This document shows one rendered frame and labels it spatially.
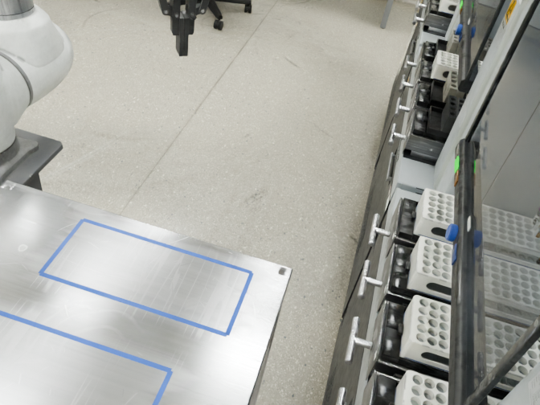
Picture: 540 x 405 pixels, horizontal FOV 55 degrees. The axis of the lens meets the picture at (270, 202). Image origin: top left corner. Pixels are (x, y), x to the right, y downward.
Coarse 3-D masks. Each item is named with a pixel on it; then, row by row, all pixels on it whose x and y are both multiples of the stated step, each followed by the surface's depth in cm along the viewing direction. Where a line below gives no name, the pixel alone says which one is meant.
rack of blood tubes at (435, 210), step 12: (432, 192) 114; (420, 204) 113; (432, 204) 111; (444, 204) 111; (420, 216) 109; (432, 216) 109; (444, 216) 108; (420, 228) 109; (432, 228) 114; (444, 228) 107; (444, 240) 109
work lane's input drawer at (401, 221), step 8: (400, 200) 119; (408, 200) 118; (400, 208) 118; (408, 208) 116; (376, 216) 122; (392, 216) 124; (400, 216) 115; (408, 216) 114; (376, 224) 120; (392, 224) 120; (400, 224) 112; (408, 224) 112; (376, 232) 118; (384, 232) 119; (392, 232) 116; (400, 232) 110; (408, 232) 110; (392, 240) 112; (400, 240) 110; (408, 240) 110; (416, 240) 110
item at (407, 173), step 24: (456, 24) 180; (504, 24) 110; (504, 48) 107; (480, 72) 119; (408, 96) 177; (480, 96) 115; (456, 120) 130; (384, 144) 222; (456, 144) 124; (384, 168) 186; (408, 168) 140; (432, 168) 142; (384, 192) 160; (384, 216) 145; (360, 240) 196; (360, 264) 168
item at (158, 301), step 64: (0, 192) 102; (0, 256) 91; (64, 256) 93; (128, 256) 95; (192, 256) 97; (0, 320) 82; (64, 320) 84; (128, 320) 86; (192, 320) 87; (256, 320) 89; (0, 384) 75; (64, 384) 77; (128, 384) 78; (192, 384) 79; (256, 384) 125
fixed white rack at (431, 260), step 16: (432, 240) 103; (416, 256) 100; (432, 256) 99; (448, 256) 101; (416, 272) 96; (432, 272) 98; (448, 272) 97; (416, 288) 99; (432, 288) 101; (448, 288) 102
